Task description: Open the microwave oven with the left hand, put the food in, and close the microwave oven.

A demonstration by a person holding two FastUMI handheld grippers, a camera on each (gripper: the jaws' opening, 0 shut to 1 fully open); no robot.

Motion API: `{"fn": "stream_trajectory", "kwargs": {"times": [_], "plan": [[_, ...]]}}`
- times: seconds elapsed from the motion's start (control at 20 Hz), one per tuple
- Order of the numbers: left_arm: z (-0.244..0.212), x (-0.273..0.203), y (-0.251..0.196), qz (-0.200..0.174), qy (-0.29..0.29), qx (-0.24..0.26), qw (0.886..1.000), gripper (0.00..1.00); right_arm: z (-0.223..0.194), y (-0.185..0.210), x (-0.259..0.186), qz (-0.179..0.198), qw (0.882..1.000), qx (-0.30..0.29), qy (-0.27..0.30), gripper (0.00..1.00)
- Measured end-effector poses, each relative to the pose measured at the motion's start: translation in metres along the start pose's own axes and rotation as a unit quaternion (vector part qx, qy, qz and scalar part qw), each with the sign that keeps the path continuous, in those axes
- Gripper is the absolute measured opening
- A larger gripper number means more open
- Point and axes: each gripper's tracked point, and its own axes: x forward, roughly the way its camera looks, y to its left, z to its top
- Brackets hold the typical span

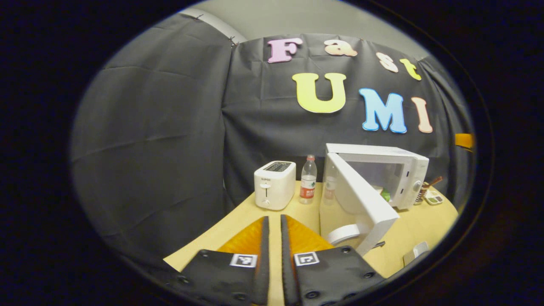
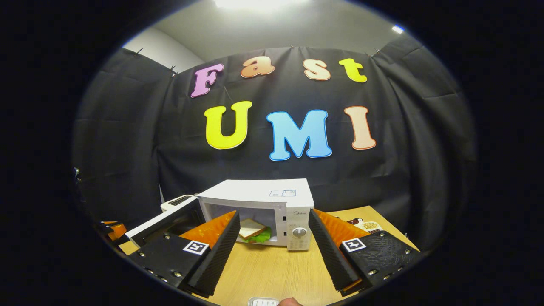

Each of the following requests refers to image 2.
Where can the white divided grain dish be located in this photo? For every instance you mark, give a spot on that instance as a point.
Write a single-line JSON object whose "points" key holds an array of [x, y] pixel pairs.
{"points": [[372, 226]]}

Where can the white plate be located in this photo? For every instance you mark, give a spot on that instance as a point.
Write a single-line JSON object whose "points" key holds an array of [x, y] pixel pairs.
{"points": [[262, 302]]}

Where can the large ceiling light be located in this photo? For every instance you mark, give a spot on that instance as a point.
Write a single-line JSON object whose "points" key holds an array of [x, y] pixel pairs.
{"points": [[259, 4]]}

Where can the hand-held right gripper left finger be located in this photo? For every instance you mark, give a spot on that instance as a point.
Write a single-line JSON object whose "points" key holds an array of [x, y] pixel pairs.
{"points": [[216, 259]]}

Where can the white toaster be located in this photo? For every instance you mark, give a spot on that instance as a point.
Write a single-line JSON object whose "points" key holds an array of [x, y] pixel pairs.
{"points": [[176, 202]]}

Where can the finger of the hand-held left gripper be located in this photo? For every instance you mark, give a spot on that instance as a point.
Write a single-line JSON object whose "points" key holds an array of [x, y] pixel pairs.
{"points": [[115, 230]]}

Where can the black backdrop cloth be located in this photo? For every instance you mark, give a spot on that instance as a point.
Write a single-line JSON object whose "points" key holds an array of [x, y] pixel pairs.
{"points": [[127, 148]]}

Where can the lettuce sandwich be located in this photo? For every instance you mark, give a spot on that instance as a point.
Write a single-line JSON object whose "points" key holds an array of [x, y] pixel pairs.
{"points": [[251, 229]]}

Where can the small ceiling light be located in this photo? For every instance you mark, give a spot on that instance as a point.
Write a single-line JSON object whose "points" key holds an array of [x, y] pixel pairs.
{"points": [[398, 29]]}

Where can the brown wooden spoon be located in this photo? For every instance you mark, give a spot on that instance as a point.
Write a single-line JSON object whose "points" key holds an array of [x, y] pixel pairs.
{"points": [[355, 221]]}

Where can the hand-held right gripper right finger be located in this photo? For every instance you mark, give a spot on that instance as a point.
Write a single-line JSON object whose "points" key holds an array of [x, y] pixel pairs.
{"points": [[329, 255]]}

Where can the white microwave oven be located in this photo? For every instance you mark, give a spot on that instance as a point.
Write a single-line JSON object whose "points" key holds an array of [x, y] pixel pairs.
{"points": [[255, 191]]}

